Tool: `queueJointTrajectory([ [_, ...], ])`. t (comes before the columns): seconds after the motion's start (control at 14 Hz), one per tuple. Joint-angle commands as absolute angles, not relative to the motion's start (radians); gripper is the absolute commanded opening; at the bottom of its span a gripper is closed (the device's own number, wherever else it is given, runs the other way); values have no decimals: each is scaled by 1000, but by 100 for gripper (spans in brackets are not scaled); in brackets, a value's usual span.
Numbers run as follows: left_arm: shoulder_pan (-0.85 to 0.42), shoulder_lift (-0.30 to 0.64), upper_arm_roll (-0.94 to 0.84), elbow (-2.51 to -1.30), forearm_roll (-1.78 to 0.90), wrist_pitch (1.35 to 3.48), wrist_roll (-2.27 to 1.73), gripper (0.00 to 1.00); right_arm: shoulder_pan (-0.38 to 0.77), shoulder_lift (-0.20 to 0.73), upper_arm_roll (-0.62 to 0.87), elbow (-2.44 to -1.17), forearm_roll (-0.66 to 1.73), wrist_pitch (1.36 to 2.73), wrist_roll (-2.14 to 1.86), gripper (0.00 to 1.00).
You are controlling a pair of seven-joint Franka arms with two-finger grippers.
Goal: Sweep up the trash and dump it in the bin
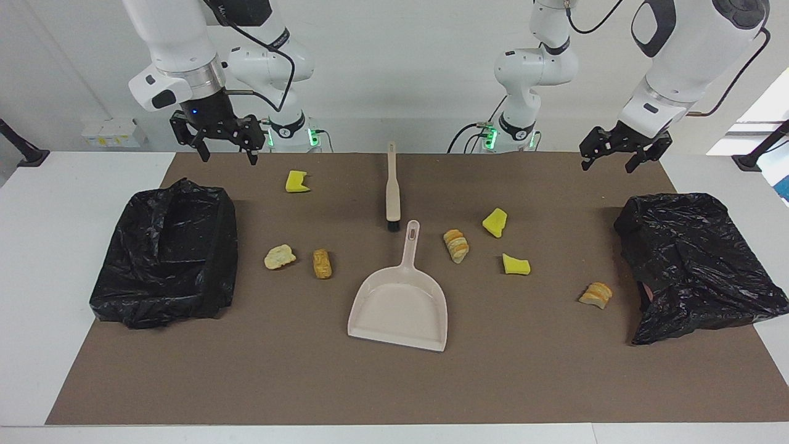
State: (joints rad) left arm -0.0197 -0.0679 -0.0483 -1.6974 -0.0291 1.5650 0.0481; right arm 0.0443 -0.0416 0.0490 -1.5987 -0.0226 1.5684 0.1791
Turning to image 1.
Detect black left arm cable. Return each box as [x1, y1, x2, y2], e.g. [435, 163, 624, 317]
[564, 0, 771, 118]

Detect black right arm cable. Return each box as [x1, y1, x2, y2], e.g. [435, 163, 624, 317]
[203, 0, 298, 113]

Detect beige plastic dustpan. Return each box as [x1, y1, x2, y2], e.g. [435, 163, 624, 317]
[347, 220, 449, 353]

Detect open black trash bag bin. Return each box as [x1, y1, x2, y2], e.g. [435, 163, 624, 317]
[89, 178, 239, 330]

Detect beige hand brush black bristles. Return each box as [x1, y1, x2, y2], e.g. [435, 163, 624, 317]
[385, 142, 403, 233]

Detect white wall socket box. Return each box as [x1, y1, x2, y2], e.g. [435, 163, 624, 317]
[80, 117, 150, 149]

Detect crumpled black trash bag bin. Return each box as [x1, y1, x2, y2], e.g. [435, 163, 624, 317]
[613, 192, 789, 346]

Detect black camera stand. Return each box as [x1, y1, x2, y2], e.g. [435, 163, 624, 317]
[732, 119, 789, 173]
[0, 118, 51, 168]

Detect brown table mat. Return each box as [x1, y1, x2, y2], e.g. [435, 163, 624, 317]
[46, 152, 789, 426]

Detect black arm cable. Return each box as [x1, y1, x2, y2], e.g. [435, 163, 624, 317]
[203, 0, 298, 113]
[564, 0, 771, 118]

